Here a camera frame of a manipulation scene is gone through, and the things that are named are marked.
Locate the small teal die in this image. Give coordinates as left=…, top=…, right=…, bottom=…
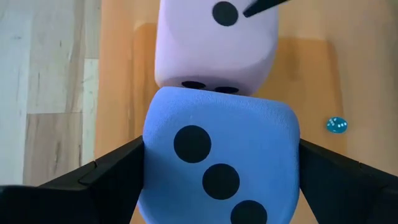
left=325, top=116, right=349, bottom=134

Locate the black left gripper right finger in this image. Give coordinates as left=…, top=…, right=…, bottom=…
left=298, top=139, right=398, bottom=224

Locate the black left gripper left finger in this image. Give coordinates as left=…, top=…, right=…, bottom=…
left=0, top=136, right=146, bottom=224

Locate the purple foam die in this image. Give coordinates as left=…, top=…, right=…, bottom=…
left=137, top=86, right=301, bottom=224

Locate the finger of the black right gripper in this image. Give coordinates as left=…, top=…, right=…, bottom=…
left=242, top=0, right=292, bottom=19

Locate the pink foam die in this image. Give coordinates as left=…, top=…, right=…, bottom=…
left=154, top=0, right=279, bottom=96

